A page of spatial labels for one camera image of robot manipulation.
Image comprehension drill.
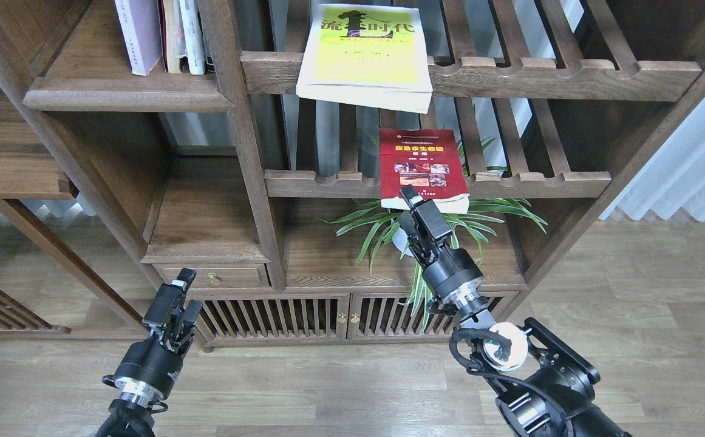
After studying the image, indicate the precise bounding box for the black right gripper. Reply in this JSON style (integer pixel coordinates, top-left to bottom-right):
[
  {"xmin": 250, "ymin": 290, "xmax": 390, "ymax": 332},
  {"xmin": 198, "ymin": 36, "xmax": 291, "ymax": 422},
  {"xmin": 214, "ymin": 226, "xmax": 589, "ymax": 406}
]
[{"xmin": 398, "ymin": 185, "xmax": 485, "ymax": 304}]

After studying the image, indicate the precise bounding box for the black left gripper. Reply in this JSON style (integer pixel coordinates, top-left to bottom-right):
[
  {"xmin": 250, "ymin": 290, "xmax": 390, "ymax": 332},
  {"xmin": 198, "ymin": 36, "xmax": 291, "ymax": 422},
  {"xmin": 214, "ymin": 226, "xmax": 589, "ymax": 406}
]
[{"xmin": 102, "ymin": 268, "xmax": 203, "ymax": 401}]

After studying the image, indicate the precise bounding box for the red cover book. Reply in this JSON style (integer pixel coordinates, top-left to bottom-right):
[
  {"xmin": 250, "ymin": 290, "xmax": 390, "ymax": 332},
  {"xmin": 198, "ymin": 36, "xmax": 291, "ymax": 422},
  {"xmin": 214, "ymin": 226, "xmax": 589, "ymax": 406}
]
[{"xmin": 380, "ymin": 128, "xmax": 469, "ymax": 214}]

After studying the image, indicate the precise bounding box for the white lavender cover book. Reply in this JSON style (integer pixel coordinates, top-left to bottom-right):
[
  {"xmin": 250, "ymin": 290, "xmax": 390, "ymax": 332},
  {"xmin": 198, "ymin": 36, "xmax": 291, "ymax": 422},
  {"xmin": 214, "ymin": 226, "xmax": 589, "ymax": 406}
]
[{"xmin": 114, "ymin": 1, "xmax": 162, "ymax": 76}]

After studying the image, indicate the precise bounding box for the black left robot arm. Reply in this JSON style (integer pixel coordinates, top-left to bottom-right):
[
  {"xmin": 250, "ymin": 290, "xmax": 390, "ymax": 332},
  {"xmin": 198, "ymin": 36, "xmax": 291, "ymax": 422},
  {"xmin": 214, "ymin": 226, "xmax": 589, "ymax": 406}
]
[{"xmin": 96, "ymin": 268, "xmax": 202, "ymax": 436}]

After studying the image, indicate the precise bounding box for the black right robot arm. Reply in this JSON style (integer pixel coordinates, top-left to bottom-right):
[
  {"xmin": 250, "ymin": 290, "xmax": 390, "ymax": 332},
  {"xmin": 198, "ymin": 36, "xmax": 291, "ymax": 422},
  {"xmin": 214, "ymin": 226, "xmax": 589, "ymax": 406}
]
[{"xmin": 399, "ymin": 186, "xmax": 627, "ymax": 436}]

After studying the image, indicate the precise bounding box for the white plant pot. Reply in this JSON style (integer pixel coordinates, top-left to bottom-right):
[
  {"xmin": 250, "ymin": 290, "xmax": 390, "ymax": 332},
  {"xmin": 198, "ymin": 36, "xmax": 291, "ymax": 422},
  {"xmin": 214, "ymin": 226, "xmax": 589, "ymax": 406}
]
[{"xmin": 392, "ymin": 222, "xmax": 414, "ymax": 257}]

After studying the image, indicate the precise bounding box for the brass drawer knob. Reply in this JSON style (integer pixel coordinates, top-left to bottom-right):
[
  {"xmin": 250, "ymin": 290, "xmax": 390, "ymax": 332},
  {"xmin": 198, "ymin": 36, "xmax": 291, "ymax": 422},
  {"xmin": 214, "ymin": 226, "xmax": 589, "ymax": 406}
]
[{"xmin": 207, "ymin": 272, "xmax": 222, "ymax": 287}]

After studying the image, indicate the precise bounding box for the green spider plant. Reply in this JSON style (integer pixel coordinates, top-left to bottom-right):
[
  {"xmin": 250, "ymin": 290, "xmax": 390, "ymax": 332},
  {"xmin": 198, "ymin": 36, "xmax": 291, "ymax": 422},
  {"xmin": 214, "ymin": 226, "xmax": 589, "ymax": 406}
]
[{"xmin": 322, "ymin": 132, "xmax": 548, "ymax": 331}]

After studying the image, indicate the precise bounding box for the yellow green cover book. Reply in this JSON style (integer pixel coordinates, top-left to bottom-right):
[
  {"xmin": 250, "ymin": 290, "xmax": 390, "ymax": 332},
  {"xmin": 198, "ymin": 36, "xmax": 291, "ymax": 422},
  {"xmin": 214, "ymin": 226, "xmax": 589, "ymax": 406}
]
[{"xmin": 296, "ymin": 4, "xmax": 432, "ymax": 113}]

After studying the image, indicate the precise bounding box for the dark wooden bookshelf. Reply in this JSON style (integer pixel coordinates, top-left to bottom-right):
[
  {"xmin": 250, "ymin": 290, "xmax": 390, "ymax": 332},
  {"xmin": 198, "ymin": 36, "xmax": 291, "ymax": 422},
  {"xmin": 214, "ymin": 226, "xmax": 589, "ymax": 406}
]
[{"xmin": 0, "ymin": 1, "xmax": 705, "ymax": 346}]

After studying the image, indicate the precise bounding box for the upright dark green book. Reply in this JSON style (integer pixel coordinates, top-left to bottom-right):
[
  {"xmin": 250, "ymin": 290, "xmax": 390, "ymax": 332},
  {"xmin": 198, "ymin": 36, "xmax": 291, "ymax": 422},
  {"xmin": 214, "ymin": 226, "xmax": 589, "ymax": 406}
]
[{"xmin": 200, "ymin": 25, "xmax": 214, "ymax": 72}]

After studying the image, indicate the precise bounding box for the upright white book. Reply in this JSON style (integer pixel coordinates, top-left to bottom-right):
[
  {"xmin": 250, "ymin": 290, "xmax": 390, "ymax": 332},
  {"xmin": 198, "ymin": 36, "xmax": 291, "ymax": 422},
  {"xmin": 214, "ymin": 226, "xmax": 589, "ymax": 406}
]
[{"xmin": 179, "ymin": 1, "xmax": 206, "ymax": 75}]

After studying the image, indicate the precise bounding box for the upright beige book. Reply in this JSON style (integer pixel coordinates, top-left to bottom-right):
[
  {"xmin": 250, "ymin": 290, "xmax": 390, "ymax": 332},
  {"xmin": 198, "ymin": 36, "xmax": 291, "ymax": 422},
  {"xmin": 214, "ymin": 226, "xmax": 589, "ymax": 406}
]
[{"xmin": 157, "ymin": 0, "xmax": 186, "ymax": 73}]

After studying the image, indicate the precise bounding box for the white pleated curtain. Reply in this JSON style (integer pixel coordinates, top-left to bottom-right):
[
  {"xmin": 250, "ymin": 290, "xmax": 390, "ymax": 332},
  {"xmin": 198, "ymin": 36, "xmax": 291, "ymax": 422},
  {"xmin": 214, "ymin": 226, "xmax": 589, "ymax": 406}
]
[{"xmin": 600, "ymin": 98, "xmax": 705, "ymax": 222}]

